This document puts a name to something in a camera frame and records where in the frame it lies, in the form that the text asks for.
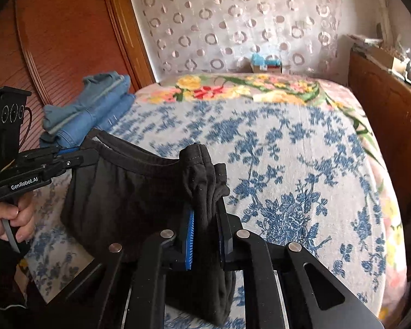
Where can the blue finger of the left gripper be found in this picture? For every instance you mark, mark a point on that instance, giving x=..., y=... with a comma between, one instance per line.
x=44, y=155
x=69, y=159

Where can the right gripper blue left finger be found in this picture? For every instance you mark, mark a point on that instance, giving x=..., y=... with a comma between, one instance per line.
x=176, y=246

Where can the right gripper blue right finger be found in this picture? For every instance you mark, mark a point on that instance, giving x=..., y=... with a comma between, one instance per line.
x=240, y=248

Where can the black pants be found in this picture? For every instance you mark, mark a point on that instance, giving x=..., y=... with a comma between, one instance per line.
x=130, y=194

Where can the person's left hand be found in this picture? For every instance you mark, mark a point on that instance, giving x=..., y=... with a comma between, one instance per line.
x=21, y=216

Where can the folded blue jeans stack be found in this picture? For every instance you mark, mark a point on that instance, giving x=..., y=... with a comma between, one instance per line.
x=102, y=103

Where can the blue floral white bedspread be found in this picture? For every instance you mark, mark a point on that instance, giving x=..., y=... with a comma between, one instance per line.
x=296, y=173

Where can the brown louvred wooden wardrobe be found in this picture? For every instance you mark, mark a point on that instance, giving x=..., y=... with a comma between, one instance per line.
x=48, y=46

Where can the pink circle pattern curtain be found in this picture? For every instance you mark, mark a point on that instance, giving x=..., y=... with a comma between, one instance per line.
x=192, y=36

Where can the colourful floral pink blanket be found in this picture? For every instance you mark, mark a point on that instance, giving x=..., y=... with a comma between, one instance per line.
x=265, y=88

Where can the cardboard box with blue items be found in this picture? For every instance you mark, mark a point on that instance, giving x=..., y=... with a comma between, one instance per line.
x=270, y=64

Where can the wooden side cabinet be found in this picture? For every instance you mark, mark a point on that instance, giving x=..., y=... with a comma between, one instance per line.
x=387, y=103

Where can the cardboard box on cabinet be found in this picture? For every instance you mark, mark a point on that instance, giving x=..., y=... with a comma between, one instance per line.
x=389, y=58

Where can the stack of papers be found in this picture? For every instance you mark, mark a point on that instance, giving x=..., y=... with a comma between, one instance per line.
x=364, y=41

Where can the tied patterned window curtain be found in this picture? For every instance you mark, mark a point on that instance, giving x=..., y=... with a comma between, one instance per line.
x=387, y=32

